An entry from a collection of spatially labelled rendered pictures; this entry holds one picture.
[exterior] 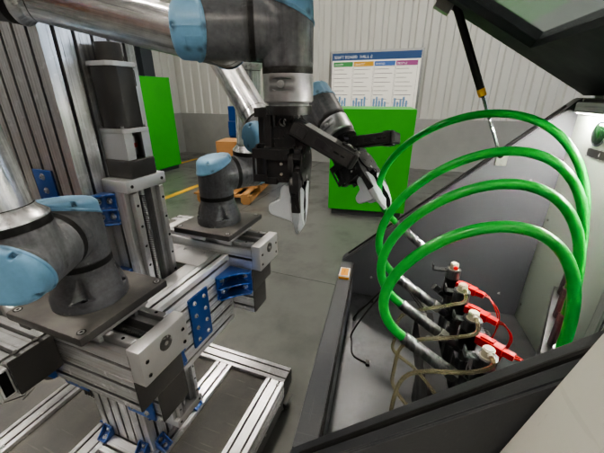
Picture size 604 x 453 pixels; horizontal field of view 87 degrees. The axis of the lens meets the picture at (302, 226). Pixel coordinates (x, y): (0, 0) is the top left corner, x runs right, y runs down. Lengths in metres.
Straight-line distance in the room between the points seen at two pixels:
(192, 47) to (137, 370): 0.60
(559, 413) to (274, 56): 0.50
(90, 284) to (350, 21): 7.03
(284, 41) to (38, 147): 0.74
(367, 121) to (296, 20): 3.45
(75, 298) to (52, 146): 0.39
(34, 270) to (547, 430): 0.66
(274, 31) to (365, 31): 6.84
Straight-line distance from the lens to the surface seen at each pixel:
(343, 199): 4.11
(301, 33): 0.50
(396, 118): 3.91
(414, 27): 7.24
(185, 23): 0.50
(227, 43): 0.50
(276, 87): 0.49
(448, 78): 7.14
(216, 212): 1.11
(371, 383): 0.85
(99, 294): 0.80
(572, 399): 0.40
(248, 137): 0.81
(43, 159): 1.05
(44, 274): 0.64
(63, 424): 1.82
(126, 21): 0.66
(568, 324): 0.52
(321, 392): 0.66
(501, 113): 0.69
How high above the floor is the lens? 1.46
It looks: 23 degrees down
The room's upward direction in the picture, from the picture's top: straight up
